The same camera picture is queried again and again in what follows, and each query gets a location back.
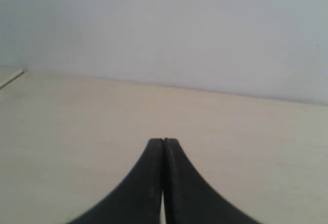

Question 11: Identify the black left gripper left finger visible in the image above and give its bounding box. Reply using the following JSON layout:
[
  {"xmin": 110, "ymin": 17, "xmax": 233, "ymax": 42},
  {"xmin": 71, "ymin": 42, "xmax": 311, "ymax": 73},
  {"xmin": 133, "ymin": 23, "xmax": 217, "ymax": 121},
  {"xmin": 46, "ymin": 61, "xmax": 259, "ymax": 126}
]
[{"xmin": 70, "ymin": 138, "xmax": 163, "ymax": 224}]

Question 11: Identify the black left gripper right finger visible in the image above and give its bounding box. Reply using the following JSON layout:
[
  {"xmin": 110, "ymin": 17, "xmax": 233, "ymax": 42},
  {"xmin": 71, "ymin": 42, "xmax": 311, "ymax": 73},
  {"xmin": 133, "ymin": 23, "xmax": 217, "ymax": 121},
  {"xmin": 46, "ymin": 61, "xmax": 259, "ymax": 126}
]
[{"xmin": 162, "ymin": 138, "xmax": 258, "ymax": 224}]

